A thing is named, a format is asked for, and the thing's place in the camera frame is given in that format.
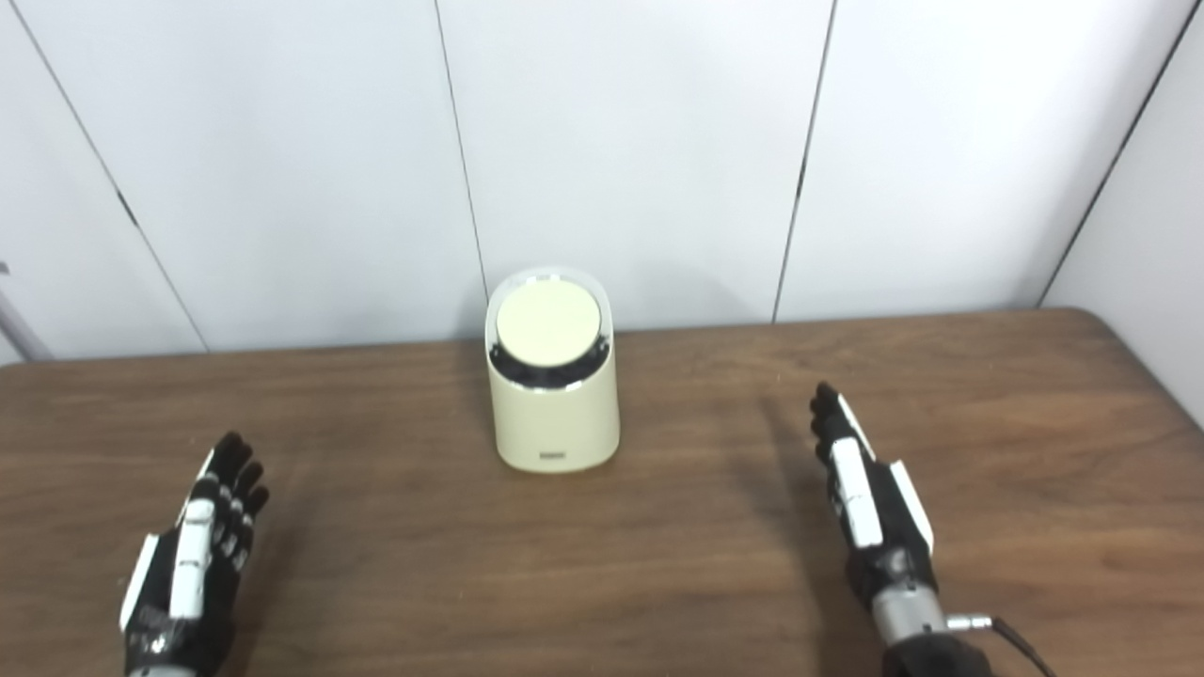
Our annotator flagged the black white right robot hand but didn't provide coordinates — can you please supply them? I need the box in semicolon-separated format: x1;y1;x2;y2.
809;381;939;610

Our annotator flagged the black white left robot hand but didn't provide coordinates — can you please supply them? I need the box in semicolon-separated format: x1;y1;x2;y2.
119;432;271;677

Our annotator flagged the cream-colored lidded bin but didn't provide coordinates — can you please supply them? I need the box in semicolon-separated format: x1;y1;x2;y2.
484;266;621;474

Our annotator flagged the grey wall corner post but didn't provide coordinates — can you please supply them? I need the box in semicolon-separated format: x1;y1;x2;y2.
0;263;55;364

